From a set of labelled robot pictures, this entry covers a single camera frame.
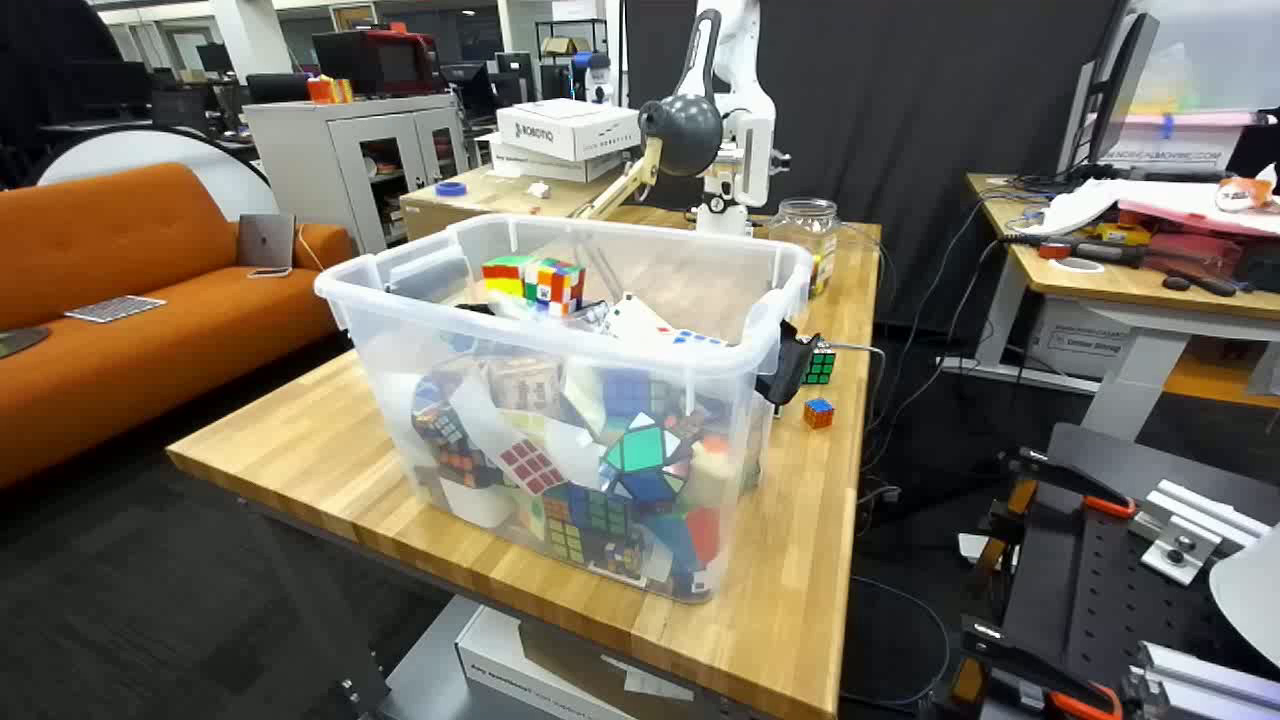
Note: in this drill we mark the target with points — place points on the orange sofa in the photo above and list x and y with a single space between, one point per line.
123 374

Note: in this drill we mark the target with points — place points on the flat white box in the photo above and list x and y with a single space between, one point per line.
544 169

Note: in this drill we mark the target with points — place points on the flat grey pad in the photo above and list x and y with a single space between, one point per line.
112 308

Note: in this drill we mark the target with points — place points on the beige puzzle cube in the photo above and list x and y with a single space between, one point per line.
523 386

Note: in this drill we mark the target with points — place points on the red and white puzzle cube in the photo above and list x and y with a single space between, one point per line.
530 466

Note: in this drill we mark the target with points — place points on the white papers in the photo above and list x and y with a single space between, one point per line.
1073 209

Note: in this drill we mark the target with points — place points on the white box under table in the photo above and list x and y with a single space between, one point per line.
512 661

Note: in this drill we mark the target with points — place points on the wooden desk with white legs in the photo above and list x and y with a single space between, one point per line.
1133 286

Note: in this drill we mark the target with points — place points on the rainbow striped puzzle cube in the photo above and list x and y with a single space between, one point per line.
535 282

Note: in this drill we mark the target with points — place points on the small green cube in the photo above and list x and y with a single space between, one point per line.
819 368

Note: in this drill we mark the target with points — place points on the teal megaminx puzzle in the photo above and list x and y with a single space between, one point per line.
639 448

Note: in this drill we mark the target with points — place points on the black perforated panel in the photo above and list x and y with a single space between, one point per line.
1094 584

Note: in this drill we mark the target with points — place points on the orange object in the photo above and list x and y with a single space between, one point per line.
325 90

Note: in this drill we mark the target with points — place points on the aluminium extrusion piece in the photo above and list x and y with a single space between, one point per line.
1201 513

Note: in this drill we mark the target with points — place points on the small red blue cube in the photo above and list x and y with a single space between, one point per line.
819 413

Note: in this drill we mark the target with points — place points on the green and yellow puzzle cube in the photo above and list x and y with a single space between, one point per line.
566 539

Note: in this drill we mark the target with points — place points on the black clamp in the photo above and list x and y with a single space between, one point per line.
785 366

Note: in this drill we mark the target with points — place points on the red and blue puzzle cube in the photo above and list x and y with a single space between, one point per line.
701 539

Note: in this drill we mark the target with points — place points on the dark red machine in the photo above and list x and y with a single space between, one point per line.
380 61

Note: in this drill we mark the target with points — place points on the white cabinet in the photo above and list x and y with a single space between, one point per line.
300 161

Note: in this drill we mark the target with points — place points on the white curved plate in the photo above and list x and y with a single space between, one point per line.
1255 594

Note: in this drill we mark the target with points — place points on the dark multicolour puzzle cube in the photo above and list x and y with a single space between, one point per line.
443 430

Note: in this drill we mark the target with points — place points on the black curtain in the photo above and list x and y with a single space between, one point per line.
932 266

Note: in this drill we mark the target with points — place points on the white cardboard box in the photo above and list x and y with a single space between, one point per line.
566 128

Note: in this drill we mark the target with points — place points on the white round table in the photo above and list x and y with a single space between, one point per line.
160 149

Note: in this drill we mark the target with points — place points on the white upright machine column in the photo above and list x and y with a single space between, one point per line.
748 134

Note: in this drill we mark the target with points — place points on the blue tape roll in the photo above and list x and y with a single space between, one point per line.
449 189

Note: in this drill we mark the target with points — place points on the grey tablet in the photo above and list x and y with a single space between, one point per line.
264 241

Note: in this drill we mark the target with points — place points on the white metal rails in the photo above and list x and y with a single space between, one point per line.
1201 680

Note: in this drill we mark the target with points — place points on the black computer monitor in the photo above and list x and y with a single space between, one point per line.
1114 93

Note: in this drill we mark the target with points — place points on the dark flat object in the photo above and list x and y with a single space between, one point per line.
19 342

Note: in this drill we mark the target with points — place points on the red tool case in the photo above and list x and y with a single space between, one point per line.
1185 248

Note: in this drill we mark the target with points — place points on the clear plastic storage bin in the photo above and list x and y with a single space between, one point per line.
403 386

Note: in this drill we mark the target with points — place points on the plain white cube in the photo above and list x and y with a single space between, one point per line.
474 502

